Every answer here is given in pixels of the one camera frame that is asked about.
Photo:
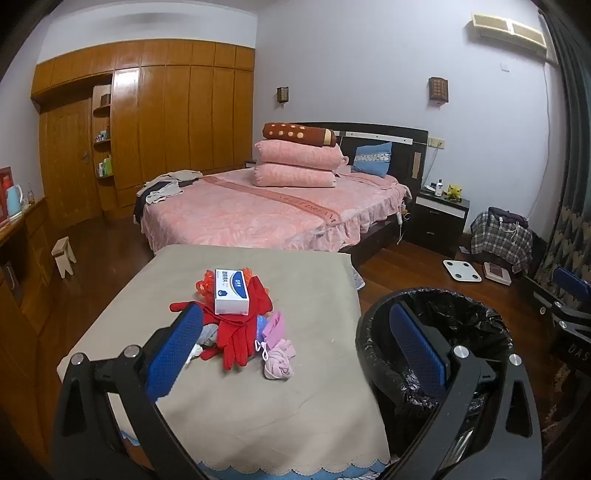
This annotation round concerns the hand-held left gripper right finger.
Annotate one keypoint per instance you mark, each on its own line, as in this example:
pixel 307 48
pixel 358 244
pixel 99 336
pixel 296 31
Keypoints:
pixel 418 346

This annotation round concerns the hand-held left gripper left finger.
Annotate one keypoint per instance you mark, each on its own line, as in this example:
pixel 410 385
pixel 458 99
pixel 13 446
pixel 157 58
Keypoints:
pixel 178 344

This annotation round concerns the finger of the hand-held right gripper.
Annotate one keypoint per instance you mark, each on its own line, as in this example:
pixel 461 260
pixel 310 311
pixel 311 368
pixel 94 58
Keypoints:
pixel 561 308
pixel 575 285

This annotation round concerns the grey cloth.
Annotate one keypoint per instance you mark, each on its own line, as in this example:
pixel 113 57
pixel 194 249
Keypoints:
pixel 210 333

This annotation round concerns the bin with black liner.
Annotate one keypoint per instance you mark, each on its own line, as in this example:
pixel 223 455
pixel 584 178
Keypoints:
pixel 461 323

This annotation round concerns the red plastic wrapper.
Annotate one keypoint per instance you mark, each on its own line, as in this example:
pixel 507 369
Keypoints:
pixel 205 282

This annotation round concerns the white blue tissue packet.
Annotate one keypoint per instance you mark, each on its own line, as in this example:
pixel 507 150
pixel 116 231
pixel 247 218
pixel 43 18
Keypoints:
pixel 232 290

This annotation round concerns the pink sock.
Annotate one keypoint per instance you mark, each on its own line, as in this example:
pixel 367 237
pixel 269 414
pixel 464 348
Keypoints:
pixel 279 362

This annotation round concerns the pink bathroom scale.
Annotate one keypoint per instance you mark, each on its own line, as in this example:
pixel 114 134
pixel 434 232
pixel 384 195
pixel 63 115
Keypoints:
pixel 497 273

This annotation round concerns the plaid cloth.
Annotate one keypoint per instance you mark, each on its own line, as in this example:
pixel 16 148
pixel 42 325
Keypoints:
pixel 501 247

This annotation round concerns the white bathroom scale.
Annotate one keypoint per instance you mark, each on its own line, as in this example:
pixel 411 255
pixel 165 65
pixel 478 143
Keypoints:
pixel 461 271

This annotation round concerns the grey quilted pad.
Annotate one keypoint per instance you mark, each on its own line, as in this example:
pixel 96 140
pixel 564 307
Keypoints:
pixel 356 279

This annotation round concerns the dark clothing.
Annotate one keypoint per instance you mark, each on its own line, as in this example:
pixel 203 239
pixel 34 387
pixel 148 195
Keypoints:
pixel 505 214

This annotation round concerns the dark nightstand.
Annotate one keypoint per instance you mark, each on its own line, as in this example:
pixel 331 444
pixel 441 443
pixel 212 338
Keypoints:
pixel 438 226

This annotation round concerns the patterned curtain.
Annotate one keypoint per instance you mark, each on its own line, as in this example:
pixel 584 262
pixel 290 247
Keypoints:
pixel 572 161

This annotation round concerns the white hanging controller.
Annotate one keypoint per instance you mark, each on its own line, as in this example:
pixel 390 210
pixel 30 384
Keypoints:
pixel 400 218

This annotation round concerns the pink bedspread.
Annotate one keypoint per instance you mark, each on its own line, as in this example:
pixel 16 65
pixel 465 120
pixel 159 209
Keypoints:
pixel 240 212

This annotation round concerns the small wooden stool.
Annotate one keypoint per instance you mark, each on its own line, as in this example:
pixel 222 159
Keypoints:
pixel 63 251

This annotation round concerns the yellow plush toy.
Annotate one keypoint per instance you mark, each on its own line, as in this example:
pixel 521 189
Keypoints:
pixel 453 193

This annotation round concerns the pile of clothes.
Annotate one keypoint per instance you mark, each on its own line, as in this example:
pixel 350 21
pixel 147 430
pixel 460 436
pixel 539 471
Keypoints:
pixel 166 187

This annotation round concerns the white lotion bottle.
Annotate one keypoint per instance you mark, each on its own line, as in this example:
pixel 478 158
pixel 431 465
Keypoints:
pixel 439 188

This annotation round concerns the blue patterned cloth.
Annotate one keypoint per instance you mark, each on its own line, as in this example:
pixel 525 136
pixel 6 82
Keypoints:
pixel 277 470

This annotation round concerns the wooden sideboard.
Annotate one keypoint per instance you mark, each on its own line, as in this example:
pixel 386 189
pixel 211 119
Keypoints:
pixel 23 286

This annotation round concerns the dark wooden bed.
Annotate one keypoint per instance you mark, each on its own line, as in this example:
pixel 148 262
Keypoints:
pixel 401 157

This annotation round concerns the blue pillow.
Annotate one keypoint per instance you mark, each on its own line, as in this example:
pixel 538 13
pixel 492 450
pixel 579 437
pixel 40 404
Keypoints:
pixel 374 159

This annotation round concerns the folded pink quilt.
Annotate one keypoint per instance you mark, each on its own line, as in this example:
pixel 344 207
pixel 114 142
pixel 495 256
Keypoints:
pixel 295 176

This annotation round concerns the wooden door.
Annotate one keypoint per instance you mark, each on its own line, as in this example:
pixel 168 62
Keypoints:
pixel 67 161

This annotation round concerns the blue kettle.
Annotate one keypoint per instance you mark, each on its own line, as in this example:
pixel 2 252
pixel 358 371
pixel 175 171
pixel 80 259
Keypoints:
pixel 14 201

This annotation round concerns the wooden wardrobe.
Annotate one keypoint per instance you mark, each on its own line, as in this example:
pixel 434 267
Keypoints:
pixel 184 120

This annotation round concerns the stacked pink pillows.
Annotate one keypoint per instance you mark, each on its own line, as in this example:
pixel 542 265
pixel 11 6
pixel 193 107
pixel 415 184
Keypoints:
pixel 300 153

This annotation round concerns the red box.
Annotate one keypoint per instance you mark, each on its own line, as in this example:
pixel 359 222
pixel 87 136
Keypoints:
pixel 4 189

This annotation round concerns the brown dotted blanket roll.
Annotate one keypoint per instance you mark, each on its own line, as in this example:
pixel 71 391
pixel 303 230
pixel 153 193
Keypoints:
pixel 295 133

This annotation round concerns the white air conditioner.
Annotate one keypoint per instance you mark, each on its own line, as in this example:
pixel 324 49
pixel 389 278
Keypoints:
pixel 508 32

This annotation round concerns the wall power outlet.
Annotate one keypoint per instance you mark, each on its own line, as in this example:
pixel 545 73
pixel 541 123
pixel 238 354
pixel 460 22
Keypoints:
pixel 437 143

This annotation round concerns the large wall lamp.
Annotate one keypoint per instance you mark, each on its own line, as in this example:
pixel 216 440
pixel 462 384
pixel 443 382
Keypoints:
pixel 438 89

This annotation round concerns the small wall lamp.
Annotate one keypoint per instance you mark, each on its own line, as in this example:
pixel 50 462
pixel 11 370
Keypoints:
pixel 283 94

